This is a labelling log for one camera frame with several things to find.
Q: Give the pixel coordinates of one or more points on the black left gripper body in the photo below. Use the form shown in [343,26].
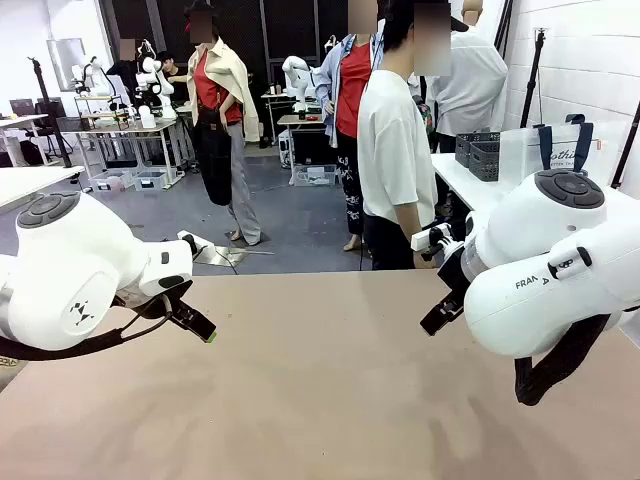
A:
[175,302]

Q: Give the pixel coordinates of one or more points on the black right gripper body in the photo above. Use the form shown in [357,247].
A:
[457,275]

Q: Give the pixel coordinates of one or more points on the person's right forearm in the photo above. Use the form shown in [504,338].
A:
[411,220]

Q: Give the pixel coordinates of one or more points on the white robot arm black joints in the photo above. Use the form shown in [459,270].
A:
[155,85]

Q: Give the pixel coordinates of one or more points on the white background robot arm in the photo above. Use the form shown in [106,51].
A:
[92,75]
[297,75]

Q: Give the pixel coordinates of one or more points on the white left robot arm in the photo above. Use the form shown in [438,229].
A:
[75,260]

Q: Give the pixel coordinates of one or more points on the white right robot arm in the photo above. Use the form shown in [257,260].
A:
[540,280]

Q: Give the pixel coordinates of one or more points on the person's right hand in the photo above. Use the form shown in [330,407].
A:
[424,261]

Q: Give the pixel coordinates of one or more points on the silver floor sheet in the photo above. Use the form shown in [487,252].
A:
[235,256]

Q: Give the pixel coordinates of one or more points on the white side table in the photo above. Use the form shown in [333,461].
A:
[457,180]
[35,182]

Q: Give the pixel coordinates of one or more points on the clear storage bin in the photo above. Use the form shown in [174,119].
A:
[150,181]
[112,181]
[315,176]

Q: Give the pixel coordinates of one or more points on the person in white T-shirt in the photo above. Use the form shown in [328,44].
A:
[390,140]

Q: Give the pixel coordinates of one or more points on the floral patterned garment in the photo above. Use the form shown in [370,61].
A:
[424,115]

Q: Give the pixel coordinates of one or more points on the white jug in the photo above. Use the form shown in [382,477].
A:
[145,117]

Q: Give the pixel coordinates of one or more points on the mannequin with cream jacket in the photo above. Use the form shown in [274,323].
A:
[220,100]

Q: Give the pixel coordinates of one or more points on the black slanted pole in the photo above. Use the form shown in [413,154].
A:
[625,145]

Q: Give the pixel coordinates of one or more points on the mannequin with blue shirt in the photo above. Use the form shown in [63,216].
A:
[350,90]

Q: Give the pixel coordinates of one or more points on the black tripod stand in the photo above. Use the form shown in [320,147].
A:
[534,75]
[50,115]

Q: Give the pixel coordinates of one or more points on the brown top background table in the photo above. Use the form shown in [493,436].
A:
[300,121]

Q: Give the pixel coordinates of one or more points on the background person black clothes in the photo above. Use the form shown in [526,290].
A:
[125,75]

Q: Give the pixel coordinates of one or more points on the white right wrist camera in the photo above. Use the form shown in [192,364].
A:
[430,237]

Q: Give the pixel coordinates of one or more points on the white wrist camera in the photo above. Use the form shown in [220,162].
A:
[200,242]
[430,237]

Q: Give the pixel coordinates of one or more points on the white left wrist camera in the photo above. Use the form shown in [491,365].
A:
[200,242]

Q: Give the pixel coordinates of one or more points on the metal frame work table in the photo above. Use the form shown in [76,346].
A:
[150,127]

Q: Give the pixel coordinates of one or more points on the grey wall panel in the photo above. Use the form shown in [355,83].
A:
[65,62]

